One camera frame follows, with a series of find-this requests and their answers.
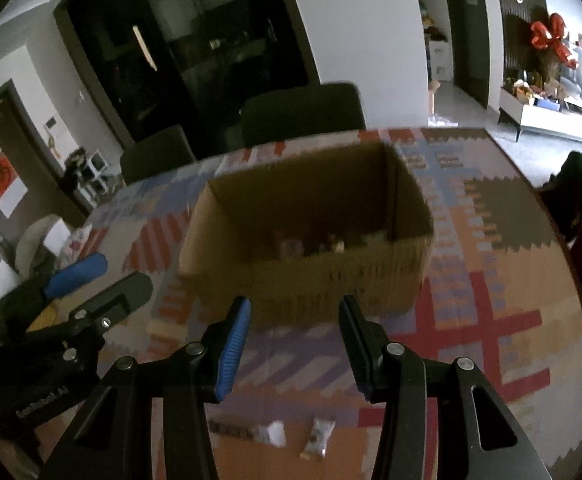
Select dark glass door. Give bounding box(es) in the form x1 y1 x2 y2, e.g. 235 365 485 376
55 0 322 161

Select red bow decoration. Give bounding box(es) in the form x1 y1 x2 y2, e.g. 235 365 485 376
530 12 580 71

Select black chair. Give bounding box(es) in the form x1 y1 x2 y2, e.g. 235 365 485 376
241 82 366 150
120 125 196 185

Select white carton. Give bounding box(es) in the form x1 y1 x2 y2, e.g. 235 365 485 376
428 40 454 83

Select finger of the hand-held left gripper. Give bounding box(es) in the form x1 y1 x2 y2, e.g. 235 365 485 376
1 252 108 333
68 272 154 336

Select white snack packet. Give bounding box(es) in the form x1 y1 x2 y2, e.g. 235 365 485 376
256 420 288 447

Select brown cardboard box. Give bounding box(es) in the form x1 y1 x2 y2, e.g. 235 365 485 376
178 141 434 323

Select white low cabinet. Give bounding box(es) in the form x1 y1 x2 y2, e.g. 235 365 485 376
498 85 582 156

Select dark stand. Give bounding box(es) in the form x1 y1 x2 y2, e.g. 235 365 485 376
62 150 89 196

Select dark snack packet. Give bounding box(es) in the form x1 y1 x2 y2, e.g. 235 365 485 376
208 417 258 442

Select patterned tablecloth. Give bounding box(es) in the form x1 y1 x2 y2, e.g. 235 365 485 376
0 127 582 480

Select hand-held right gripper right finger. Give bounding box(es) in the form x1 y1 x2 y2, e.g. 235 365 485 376
338 295 554 480

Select dark cloth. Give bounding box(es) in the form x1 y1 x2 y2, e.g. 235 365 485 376
551 151 582 241

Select brown white snack bar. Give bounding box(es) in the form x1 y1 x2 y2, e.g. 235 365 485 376
300 417 334 460

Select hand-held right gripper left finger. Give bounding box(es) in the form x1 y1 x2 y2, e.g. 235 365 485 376
41 296 252 480

